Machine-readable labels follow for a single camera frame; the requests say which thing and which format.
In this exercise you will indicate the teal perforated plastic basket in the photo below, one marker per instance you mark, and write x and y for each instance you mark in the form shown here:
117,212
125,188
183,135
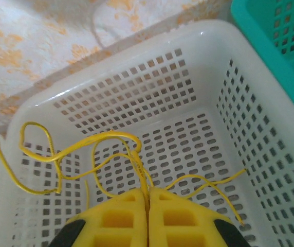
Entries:
278,51

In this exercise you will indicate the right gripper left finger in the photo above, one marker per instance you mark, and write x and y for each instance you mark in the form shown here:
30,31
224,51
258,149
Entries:
116,221

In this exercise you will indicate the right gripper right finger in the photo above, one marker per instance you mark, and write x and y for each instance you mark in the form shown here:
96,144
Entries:
185,221

